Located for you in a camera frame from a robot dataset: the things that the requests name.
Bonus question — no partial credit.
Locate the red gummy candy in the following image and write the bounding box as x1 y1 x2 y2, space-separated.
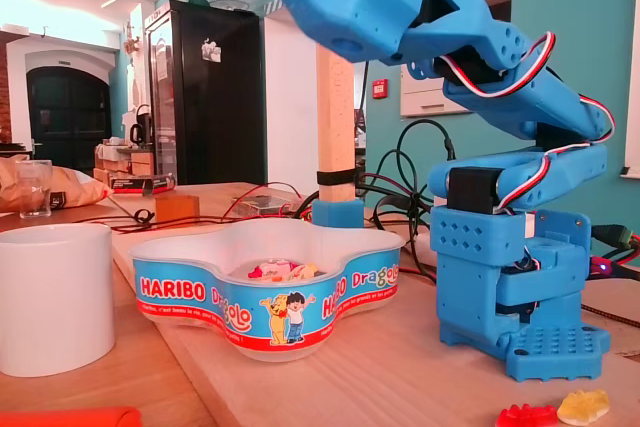
494 402 560 427

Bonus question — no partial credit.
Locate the clover-shaped Haribo candy tub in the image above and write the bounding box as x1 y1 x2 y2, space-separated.
127 216 407 363

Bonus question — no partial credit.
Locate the yellow gummy candy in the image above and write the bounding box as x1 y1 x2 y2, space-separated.
556 389 611 426

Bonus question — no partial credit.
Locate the yellow white wrapped candy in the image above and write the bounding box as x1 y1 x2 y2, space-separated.
289 261 330 281

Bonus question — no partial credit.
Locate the flat black red box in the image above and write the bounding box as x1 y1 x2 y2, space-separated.
109 172 177 197

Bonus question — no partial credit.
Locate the white ceramic mug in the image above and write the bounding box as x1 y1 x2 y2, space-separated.
0 223 116 378

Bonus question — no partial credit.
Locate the black strap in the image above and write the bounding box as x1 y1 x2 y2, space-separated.
316 170 359 187

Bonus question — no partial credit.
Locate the white printer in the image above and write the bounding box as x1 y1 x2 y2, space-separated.
399 64 474 118

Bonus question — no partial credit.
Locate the green power connector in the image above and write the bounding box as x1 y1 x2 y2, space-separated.
592 224 640 251

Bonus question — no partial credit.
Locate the controller board with LED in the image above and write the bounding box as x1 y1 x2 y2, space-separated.
587 254 640 283

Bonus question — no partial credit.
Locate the black electric kettle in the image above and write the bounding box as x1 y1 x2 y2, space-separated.
129 104 155 148

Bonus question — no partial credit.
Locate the orange snack bag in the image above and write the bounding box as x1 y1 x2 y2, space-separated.
0 154 114 213

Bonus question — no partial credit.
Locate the black glass-door fridge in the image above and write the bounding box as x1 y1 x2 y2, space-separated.
144 0 266 187

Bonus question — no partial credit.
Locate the white window frame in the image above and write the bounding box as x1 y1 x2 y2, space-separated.
619 0 640 179

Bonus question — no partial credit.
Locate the dark arched door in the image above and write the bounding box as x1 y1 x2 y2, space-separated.
25 65 114 171

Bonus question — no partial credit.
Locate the pink white wrapped candy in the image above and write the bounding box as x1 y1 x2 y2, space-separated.
247 256 292 282

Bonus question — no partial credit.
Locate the clear drinking glass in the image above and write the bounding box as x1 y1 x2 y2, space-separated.
14 159 54 220

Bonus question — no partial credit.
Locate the blue printed post base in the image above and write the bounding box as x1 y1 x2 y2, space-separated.
312 198 366 229

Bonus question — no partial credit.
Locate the thick black cable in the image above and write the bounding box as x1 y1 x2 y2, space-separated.
372 118 457 278

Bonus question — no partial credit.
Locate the fridge magnet photo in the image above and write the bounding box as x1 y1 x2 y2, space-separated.
200 38 223 63

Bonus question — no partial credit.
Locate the thin red cable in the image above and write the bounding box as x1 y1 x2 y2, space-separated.
74 180 321 234

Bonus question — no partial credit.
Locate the clear plastic case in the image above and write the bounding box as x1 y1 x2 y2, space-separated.
232 194 296 216

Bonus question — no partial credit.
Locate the square wooden post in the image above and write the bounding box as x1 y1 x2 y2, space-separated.
314 41 358 203

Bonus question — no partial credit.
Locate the light wooden board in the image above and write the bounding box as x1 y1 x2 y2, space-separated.
112 184 640 427

